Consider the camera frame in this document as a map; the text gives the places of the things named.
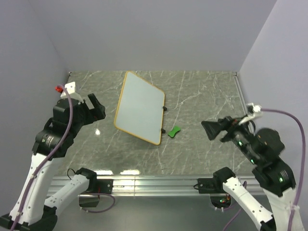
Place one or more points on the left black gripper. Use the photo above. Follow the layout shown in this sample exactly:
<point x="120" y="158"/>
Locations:
<point x="97" y="112"/>

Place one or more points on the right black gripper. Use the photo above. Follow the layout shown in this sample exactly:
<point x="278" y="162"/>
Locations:
<point x="211" y="127"/>

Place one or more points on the green whiteboard eraser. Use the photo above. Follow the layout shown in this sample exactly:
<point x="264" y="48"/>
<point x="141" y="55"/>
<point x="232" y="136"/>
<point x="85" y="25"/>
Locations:
<point x="174" y="131"/>

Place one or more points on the yellow framed whiteboard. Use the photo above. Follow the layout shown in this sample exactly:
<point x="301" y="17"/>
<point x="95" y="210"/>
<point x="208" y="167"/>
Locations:
<point x="140" y="109"/>

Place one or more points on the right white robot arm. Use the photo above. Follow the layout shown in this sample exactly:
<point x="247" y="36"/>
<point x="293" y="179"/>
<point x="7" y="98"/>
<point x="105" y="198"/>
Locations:
<point x="274" y="176"/>

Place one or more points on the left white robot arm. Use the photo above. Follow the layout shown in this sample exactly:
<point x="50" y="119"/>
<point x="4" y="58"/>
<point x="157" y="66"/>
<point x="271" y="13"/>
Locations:
<point x="34" y="210"/>

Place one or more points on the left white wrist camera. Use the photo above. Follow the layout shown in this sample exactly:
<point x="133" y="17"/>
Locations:
<point x="72" y="90"/>

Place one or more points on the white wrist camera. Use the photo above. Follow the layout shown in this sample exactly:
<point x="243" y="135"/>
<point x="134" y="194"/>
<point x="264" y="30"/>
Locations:
<point x="253" y="111"/>
<point x="72" y="90"/>

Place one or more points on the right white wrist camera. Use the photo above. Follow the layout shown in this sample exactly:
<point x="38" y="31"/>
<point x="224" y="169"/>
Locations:
<point x="253" y="111"/>

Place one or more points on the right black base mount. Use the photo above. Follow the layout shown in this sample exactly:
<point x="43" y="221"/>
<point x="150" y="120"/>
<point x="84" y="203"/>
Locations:
<point x="208" y="186"/>

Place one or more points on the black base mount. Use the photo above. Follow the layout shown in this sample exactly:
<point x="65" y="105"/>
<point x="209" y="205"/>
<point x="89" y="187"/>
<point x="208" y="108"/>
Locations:
<point x="103" y="186"/>
<point x="208" y="186"/>

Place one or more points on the aluminium right side rail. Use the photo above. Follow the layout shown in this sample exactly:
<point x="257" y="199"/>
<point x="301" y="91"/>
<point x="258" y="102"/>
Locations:
<point x="242" y="99"/>

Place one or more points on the aluminium rail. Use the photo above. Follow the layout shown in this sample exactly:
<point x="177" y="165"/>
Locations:
<point x="164" y="185"/>
<point x="242" y="99"/>

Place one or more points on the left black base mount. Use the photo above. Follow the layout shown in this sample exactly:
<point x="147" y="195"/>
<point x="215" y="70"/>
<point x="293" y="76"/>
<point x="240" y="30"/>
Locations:
<point x="103" y="186"/>

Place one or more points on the aluminium front rail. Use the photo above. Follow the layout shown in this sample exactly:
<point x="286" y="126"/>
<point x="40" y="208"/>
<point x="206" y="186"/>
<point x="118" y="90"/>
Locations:
<point x="164" y="185"/>

